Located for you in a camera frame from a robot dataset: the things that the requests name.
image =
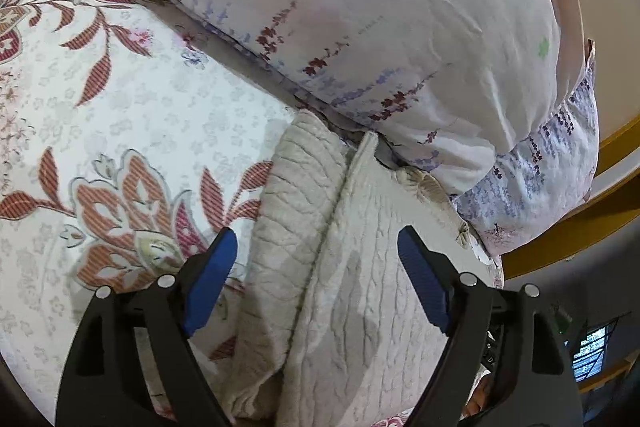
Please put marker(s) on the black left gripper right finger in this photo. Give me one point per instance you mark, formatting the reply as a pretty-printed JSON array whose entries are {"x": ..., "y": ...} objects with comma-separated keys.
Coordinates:
[{"x": 504, "y": 363}]

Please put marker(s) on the beige cable knit sweater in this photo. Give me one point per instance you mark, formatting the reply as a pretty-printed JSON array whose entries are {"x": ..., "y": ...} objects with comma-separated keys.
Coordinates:
[{"x": 330, "y": 331}]

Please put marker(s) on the blue screen monitor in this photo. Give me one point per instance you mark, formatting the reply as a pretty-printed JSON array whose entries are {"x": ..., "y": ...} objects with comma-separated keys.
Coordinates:
[{"x": 589, "y": 358}]

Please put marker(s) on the blue floral pillow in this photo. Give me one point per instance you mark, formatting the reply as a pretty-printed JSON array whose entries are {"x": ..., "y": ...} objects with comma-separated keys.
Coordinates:
[{"x": 544, "y": 177}]

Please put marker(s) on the floral quilted bedspread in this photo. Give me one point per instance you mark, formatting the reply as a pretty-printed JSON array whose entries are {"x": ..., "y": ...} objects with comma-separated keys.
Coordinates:
[{"x": 129, "y": 138}]

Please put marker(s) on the pink floral pillow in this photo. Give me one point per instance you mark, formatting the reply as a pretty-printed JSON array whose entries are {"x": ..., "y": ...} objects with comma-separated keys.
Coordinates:
[{"x": 450, "y": 84}]

